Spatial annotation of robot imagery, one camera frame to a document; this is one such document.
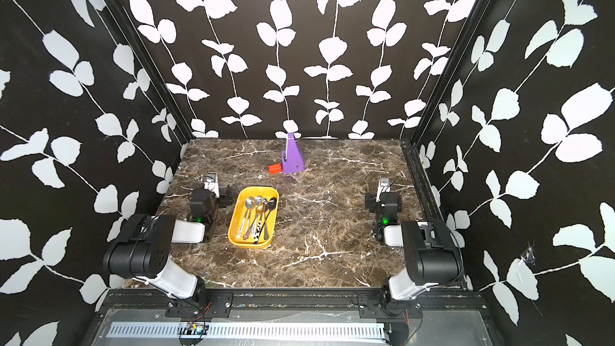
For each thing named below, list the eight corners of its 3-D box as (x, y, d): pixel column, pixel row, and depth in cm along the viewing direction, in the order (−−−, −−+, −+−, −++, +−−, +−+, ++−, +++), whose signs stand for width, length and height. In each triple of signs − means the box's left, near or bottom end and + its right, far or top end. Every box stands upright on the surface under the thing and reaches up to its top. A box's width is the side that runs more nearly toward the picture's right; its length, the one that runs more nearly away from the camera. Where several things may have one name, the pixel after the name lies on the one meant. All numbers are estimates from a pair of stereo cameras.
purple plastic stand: (284, 173, 109) (280, 147, 95) (283, 160, 114) (279, 134, 100) (302, 171, 110) (301, 144, 96) (300, 158, 115) (299, 132, 101)
